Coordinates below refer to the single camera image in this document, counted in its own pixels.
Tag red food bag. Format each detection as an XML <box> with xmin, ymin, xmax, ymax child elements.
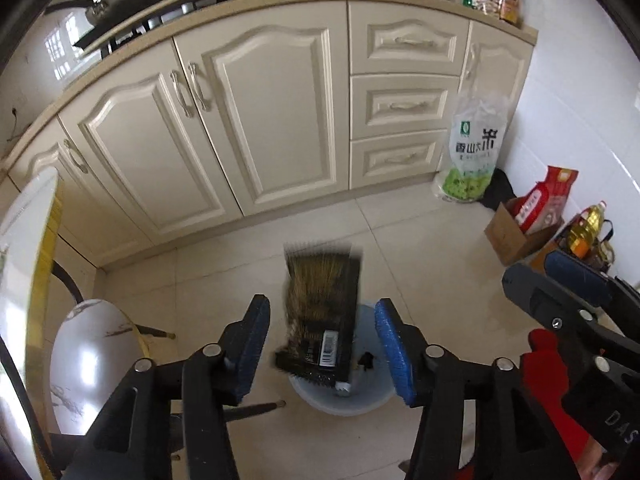
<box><xmin>514</xmin><ymin>165</ymin><xmax>580</xmax><ymax>235</ymax></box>

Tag white green rice bag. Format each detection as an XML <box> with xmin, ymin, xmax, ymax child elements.
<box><xmin>431</xmin><ymin>87</ymin><xmax>511</xmax><ymax>204</ymax></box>

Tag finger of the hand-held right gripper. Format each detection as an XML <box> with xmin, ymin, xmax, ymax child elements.
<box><xmin>501</xmin><ymin>262</ymin><xmax>640</xmax><ymax>376</ymax></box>
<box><xmin>544</xmin><ymin>250</ymin><xmax>640</xmax><ymax>321</ymax></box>

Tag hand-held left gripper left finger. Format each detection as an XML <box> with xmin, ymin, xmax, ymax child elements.
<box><xmin>65</xmin><ymin>294</ymin><xmax>272</xmax><ymax>480</ymax></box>

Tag black plastic bag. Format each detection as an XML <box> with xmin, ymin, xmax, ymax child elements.
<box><xmin>480</xmin><ymin>167</ymin><xmax>518</xmax><ymax>211</ymax></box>

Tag brown cardboard box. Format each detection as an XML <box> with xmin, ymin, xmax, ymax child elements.
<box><xmin>484</xmin><ymin>197</ymin><xmax>565</xmax><ymax>267</ymax></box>

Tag black gold snack packet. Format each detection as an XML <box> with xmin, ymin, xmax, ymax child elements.
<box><xmin>274</xmin><ymin>245</ymin><xmax>363</xmax><ymax>393</ymax></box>

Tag black induction cooker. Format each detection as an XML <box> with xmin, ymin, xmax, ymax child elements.
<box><xmin>72</xmin><ymin>0</ymin><xmax>173</xmax><ymax>48</ymax></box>

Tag yellow cooking oil bottle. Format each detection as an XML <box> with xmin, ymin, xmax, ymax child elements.
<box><xmin>565</xmin><ymin>201</ymin><xmax>615</xmax><ymax>258</ymax></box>

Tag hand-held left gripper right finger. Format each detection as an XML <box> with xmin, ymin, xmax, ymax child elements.
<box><xmin>375</xmin><ymin>298</ymin><xmax>568</xmax><ymax>480</ymax></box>

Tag round white marble table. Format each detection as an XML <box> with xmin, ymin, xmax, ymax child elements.
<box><xmin>0</xmin><ymin>166</ymin><xmax>286</xmax><ymax>480</ymax></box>

